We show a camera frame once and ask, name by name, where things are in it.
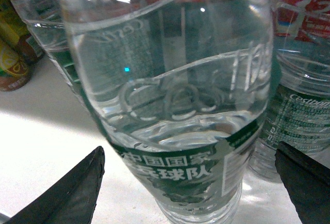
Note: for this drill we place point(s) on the white metal shelf board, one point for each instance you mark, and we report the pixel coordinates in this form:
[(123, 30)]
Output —
[(45, 132)]

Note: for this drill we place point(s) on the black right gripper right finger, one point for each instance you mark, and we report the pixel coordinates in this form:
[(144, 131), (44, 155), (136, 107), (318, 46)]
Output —
[(306, 181)]

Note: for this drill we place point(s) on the water bottle green label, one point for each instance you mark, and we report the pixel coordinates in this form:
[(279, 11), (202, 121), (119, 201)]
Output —
[(180, 89)]

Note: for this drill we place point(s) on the water bottle middle red players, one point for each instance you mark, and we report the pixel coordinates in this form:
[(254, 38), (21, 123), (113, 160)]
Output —
[(43, 20)]

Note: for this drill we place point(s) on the water bottle right text label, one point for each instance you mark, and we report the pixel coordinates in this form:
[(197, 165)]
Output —
[(298, 113)]

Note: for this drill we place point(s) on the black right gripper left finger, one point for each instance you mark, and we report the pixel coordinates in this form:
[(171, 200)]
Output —
[(72, 199)]

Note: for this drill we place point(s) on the yellow lemon tea bottle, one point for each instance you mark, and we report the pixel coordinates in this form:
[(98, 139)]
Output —
[(15, 72)]

